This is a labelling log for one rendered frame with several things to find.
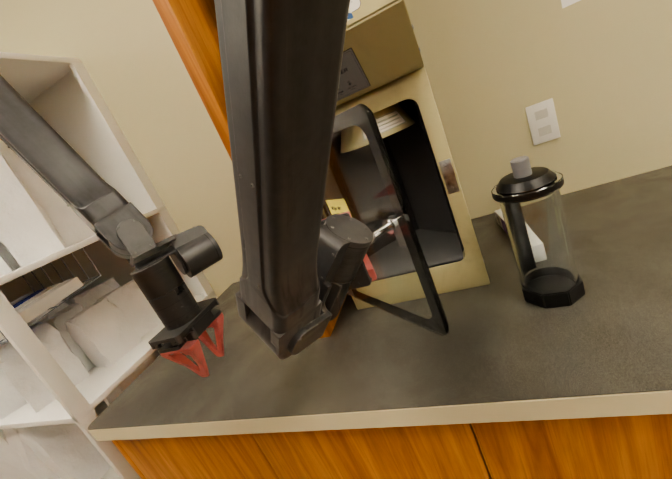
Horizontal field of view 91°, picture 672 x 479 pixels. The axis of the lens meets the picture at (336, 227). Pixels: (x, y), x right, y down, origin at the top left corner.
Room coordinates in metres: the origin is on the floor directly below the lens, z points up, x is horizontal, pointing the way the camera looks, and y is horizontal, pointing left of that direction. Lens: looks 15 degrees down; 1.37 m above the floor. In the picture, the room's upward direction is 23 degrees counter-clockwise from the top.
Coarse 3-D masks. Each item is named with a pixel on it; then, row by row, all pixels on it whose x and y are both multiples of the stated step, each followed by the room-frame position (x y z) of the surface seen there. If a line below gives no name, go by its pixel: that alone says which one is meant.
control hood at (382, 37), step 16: (384, 0) 0.53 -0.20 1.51; (400, 0) 0.53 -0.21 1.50; (368, 16) 0.54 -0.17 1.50; (384, 16) 0.54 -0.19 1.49; (400, 16) 0.54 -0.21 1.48; (352, 32) 0.56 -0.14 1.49; (368, 32) 0.56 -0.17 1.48; (384, 32) 0.56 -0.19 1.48; (400, 32) 0.56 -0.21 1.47; (352, 48) 0.58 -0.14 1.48; (368, 48) 0.58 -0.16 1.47; (384, 48) 0.58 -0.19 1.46; (400, 48) 0.58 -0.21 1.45; (416, 48) 0.58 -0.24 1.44; (368, 64) 0.60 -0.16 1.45; (384, 64) 0.60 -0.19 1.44; (400, 64) 0.60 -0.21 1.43; (416, 64) 0.60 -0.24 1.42; (368, 80) 0.63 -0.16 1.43; (384, 80) 0.63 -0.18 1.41; (352, 96) 0.65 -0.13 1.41
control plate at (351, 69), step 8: (344, 56) 0.59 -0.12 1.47; (352, 56) 0.59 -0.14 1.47; (344, 64) 0.60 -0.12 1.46; (352, 64) 0.60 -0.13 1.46; (344, 72) 0.61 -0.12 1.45; (352, 72) 0.61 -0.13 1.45; (360, 72) 0.61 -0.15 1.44; (344, 80) 0.63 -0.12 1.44; (352, 80) 0.63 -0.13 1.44; (360, 80) 0.63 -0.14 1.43; (344, 88) 0.64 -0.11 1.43; (352, 88) 0.64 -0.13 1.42; (360, 88) 0.64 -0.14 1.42; (344, 96) 0.65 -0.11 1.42
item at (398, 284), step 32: (352, 128) 0.50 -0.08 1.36; (352, 160) 0.53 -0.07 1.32; (384, 160) 0.46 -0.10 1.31; (352, 192) 0.56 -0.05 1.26; (384, 192) 0.48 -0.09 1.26; (384, 256) 0.54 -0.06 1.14; (416, 256) 0.46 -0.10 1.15; (384, 288) 0.58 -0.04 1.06; (416, 288) 0.49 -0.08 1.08; (416, 320) 0.52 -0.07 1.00
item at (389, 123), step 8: (376, 112) 0.71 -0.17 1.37; (384, 112) 0.71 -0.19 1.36; (392, 112) 0.71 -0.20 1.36; (400, 112) 0.72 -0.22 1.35; (376, 120) 0.70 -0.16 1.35; (384, 120) 0.70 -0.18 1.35; (392, 120) 0.70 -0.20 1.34; (400, 120) 0.70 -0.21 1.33; (408, 120) 0.72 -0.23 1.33; (384, 128) 0.69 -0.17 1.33; (392, 128) 0.69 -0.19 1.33; (400, 128) 0.69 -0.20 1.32; (384, 136) 0.69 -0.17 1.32
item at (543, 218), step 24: (528, 192) 0.48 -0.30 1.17; (552, 192) 0.47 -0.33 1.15; (504, 216) 0.54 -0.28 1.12; (528, 216) 0.49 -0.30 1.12; (552, 216) 0.48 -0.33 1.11; (528, 240) 0.50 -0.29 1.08; (552, 240) 0.48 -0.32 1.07; (528, 264) 0.51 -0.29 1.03; (552, 264) 0.48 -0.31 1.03; (528, 288) 0.52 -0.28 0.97; (552, 288) 0.49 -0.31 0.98
